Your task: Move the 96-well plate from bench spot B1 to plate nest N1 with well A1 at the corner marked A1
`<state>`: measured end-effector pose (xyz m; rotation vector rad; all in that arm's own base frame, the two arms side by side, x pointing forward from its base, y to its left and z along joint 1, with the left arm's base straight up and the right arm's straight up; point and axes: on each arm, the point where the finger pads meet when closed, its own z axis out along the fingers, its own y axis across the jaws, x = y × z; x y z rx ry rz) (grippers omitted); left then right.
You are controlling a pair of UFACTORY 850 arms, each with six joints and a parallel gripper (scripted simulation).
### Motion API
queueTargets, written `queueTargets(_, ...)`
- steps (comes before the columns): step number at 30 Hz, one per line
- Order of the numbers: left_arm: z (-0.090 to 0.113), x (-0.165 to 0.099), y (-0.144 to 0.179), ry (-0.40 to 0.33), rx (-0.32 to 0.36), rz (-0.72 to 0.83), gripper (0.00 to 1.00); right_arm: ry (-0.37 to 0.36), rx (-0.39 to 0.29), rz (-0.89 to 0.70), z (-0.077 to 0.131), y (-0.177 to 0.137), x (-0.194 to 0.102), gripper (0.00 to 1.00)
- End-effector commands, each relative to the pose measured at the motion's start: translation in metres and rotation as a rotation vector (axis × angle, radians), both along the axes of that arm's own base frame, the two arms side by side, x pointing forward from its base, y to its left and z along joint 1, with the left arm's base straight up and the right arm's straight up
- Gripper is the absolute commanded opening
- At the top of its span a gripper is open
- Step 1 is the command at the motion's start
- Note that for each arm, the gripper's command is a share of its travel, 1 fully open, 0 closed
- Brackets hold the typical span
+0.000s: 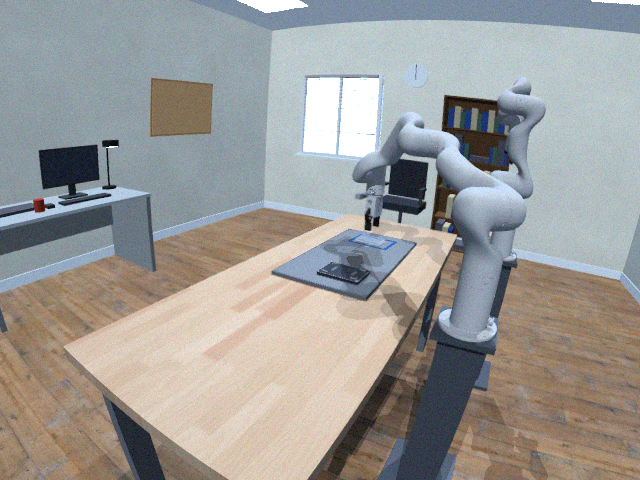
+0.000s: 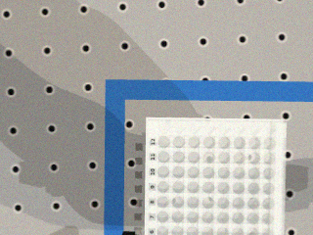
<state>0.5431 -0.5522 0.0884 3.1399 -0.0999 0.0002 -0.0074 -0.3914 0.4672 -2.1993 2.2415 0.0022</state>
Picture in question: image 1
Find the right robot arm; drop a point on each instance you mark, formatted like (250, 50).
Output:
(528, 111)

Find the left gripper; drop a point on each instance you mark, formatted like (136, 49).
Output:
(376, 210)

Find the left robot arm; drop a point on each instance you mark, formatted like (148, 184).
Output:
(476, 211)

